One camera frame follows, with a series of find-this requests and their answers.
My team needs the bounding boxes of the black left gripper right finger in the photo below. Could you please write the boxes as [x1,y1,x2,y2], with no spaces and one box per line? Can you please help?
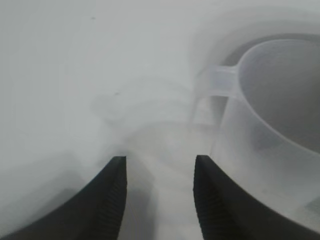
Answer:
[192,154,320,240]

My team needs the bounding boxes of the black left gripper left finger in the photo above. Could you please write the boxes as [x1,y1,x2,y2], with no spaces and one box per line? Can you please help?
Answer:
[0,155,129,240]

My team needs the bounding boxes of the translucent plastic measuring cup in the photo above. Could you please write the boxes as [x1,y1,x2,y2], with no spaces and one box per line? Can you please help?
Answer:
[191,37,320,216]

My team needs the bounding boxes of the stainless steel mixing bowl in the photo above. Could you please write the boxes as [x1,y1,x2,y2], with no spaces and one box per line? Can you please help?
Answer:
[222,31,320,66]

